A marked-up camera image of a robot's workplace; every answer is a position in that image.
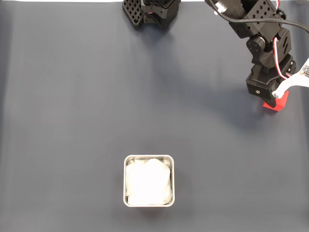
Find grey table mat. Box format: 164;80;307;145
0;1;309;232

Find white tissue paper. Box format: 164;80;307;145
125;158;172;205

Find white and red servo cable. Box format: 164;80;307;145
272;36;291;79

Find red cube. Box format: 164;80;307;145
262;90;290;113

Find black camera cable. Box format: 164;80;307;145
205;0;309;34

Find square metal box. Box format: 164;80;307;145
123;155;175;208

